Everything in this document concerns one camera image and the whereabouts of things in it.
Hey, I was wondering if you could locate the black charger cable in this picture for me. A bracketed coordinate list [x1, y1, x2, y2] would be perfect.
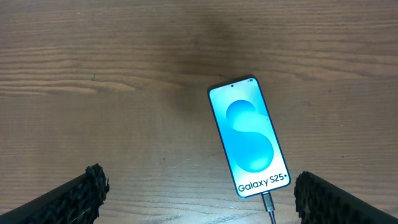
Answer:
[260, 191, 277, 224]

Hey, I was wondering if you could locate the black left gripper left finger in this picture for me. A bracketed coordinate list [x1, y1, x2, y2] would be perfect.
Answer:
[1, 164, 109, 224]

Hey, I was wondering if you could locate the blue Samsung Galaxy smartphone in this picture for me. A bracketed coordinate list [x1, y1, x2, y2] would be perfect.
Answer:
[207, 74, 291, 198]

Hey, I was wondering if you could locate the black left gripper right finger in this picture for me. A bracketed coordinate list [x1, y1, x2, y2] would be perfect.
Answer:
[294, 171, 397, 224]

